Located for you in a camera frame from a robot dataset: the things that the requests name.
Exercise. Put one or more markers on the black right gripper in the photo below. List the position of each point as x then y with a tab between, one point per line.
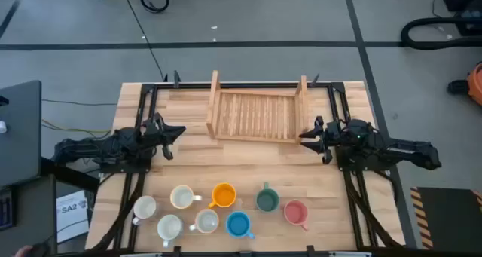
330	136

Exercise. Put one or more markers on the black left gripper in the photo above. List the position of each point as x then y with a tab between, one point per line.
152	130

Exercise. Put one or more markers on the cream mug orange rim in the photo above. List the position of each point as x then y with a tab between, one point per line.
182	196

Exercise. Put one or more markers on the pink mug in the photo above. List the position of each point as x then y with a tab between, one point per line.
296	213

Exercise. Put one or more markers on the green mug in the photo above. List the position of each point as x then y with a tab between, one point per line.
267	199

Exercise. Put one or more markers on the white ceramic mug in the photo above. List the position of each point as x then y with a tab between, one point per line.
169	227
145	208

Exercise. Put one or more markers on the yellow-dotted mug orange rim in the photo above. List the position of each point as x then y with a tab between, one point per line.
206	221

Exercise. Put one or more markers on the faceted blue mug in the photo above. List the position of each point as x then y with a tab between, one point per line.
238	224

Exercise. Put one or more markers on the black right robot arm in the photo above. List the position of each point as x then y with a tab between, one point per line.
406	151

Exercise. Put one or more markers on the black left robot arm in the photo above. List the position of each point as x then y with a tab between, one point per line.
83	147

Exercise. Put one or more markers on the slatted wooden rack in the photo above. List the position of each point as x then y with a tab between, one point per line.
256	117

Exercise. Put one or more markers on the black table clamp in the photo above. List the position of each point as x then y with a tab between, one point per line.
310	249
177	250

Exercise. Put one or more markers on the silver aluminium profile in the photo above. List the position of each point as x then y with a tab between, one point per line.
139	254
350	254

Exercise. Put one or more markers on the white paper sheet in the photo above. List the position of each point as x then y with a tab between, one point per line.
71	212

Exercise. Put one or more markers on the black box with hazard stripes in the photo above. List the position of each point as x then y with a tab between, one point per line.
452	219

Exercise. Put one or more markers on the orange vacuum cleaner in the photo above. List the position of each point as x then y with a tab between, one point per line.
476	83

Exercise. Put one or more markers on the person's hand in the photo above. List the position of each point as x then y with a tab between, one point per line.
23	251

